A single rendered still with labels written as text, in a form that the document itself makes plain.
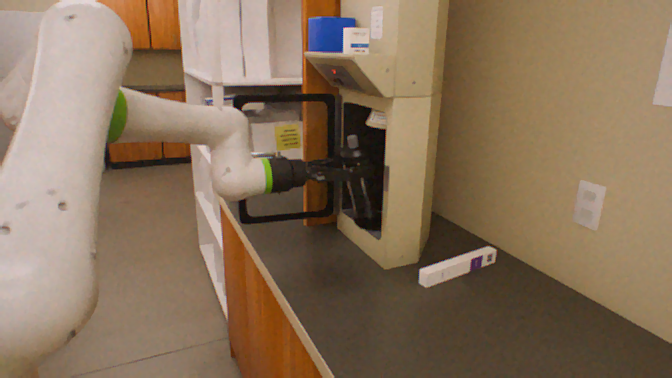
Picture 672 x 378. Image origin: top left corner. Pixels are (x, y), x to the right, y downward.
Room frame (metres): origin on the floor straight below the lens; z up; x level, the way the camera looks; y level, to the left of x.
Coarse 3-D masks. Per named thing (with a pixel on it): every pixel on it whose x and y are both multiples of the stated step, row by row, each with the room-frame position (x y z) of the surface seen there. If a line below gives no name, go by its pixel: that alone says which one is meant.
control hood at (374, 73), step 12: (312, 60) 1.30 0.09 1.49; (324, 60) 1.21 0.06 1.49; (336, 60) 1.14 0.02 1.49; (348, 60) 1.07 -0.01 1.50; (360, 60) 1.05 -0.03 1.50; (372, 60) 1.06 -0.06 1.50; (384, 60) 1.08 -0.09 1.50; (348, 72) 1.14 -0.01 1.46; (360, 72) 1.07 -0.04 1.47; (372, 72) 1.06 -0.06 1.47; (384, 72) 1.08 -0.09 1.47; (360, 84) 1.14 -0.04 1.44; (372, 84) 1.07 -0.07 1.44; (384, 84) 1.08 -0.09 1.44; (384, 96) 1.08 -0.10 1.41
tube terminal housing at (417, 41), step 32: (352, 0) 1.31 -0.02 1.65; (384, 0) 1.15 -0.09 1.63; (416, 0) 1.11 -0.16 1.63; (448, 0) 1.31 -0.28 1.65; (384, 32) 1.15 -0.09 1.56; (416, 32) 1.11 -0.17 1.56; (416, 64) 1.12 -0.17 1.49; (352, 96) 1.30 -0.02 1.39; (416, 96) 1.12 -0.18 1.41; (416, 128) 1.12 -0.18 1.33; (416, 160) 1.13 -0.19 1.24; (384, 192) 1.11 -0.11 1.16; (416, 192) 1.13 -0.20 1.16; (352, 224) 1.27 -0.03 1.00; (384, 224) 1.10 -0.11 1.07; (416, 224) 1.13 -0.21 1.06; (384, 256) 1.10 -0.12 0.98; (416, 256) 1.14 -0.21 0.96
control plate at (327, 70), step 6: (318, 66) 1.30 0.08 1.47; (324, 66) 1.25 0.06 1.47; (330, 66) 1.21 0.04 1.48; (336, 66) 1.18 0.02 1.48; (324, 72) 1.30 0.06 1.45; (330, 72) 1.26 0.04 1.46; (336, 72) 1.21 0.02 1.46; (342, 72) 1.17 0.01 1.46; (330, 78) 1.31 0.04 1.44; (336, 78) 1.26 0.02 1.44; (342, 78) 1.22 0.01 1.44; (348, 78) 1.18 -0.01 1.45; (336, 84) 1.31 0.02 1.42; (342, 84) 1.26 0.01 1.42; (348, 84) 1.22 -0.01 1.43; (354, 84) 1.18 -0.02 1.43
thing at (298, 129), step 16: (256, 112) 1.29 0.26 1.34; (272, 112) 1.30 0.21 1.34; (288, 112) 1.32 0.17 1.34; (304, 112) 1.33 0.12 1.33; (320, 112) 1.35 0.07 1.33; (256, 128) 1.29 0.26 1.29; (272, 128) 1.30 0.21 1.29; (288, 128) 1.32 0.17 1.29; (304, 128) 1.33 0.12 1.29; (320, 128) 1.35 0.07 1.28; (256, 144) 1.29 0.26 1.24; (272, 144) 1.30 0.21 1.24; (288, 144) 1.32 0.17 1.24; (304, 144) 1.33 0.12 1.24; (320, 144) 1.35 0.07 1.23; (304, 160) 1.33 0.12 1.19; (288, 192) 1.32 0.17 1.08; (304, 192) 1.33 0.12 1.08; (320, 192) 1.35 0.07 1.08; (256, 208) 1.28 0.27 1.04; (272, 208) 1.30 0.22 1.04; (288, 208) 1.31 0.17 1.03; (304, 208) 1.33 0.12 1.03; (320, 208) 1.35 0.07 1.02
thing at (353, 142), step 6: (348, 138) 1.19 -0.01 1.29; (354, 138) 1.19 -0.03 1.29; (348, 144) 1.20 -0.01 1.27; (354, 144) 1.19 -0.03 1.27; (360, 144) 1.21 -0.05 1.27; (366, 144) 1.20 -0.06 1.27; (342, 150) 1.19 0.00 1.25; (348, 150) 1.18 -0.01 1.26; (354, 150) 1.17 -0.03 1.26; (360, 150) 1.17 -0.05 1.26; (366, 150) 1.17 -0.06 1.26; (342, 156) 1.18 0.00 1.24; (348, 156) 1.16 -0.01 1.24; (354, 156) 1.16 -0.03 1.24
